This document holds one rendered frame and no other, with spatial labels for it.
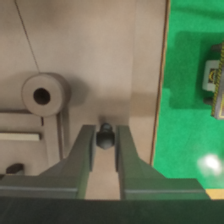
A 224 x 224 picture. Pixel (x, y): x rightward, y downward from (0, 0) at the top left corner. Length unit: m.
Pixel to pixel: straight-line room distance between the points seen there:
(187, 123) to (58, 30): 1.72
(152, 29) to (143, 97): 0.12
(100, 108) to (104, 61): 0.05
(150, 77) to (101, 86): 0.16
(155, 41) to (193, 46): 1.41
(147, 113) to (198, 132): 1.61
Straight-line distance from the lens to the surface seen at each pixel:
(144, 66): 0.31
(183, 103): 1.73
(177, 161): 1.99
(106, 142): 0.15
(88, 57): 0.17
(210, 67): 1.65
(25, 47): 0.19
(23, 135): 0.20
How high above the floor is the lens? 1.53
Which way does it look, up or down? 74 degrees down
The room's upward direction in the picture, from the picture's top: 178 degrees clockwise
